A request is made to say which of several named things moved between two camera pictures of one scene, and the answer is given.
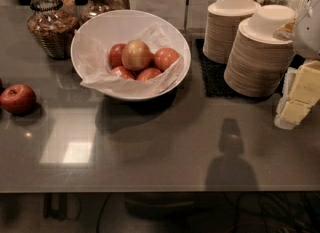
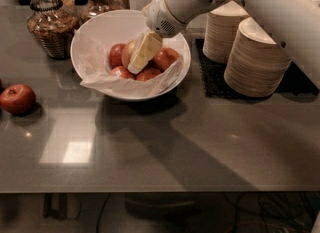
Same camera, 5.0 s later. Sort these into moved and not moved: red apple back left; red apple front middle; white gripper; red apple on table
Moved: white gripper
Not moved: red apple front middle; red apple back left; red apple on table
